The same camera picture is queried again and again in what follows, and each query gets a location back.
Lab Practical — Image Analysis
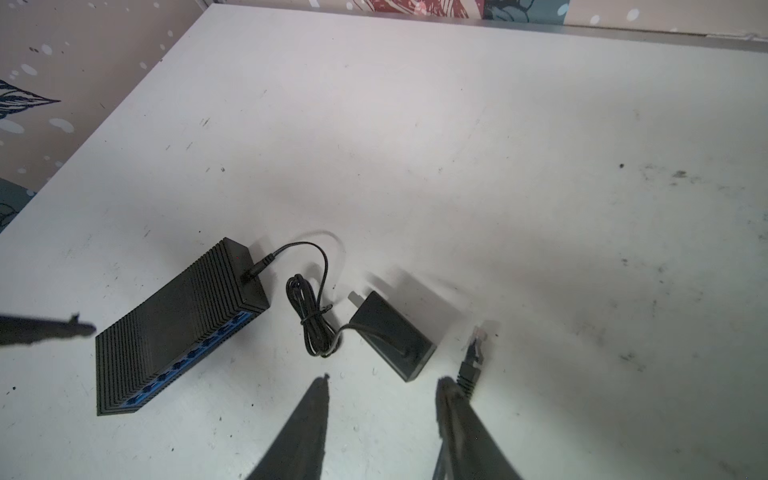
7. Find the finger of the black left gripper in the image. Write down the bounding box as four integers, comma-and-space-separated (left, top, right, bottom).
0, 314, 96, 347

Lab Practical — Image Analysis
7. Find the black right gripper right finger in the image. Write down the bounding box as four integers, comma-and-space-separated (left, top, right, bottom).
434, 377, 521, 480

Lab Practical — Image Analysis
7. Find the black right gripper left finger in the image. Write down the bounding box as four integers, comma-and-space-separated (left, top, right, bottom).
247, 375, 329, 480

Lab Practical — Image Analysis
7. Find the black network switch box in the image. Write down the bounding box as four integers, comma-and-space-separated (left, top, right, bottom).
95, 238, 270, 416

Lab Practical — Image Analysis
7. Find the black power adapter with cord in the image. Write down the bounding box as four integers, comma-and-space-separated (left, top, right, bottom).
242, 241, 436, 382

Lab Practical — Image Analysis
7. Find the black ethernet cable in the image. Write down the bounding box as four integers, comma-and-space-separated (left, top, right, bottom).
431, 326, 488, 480

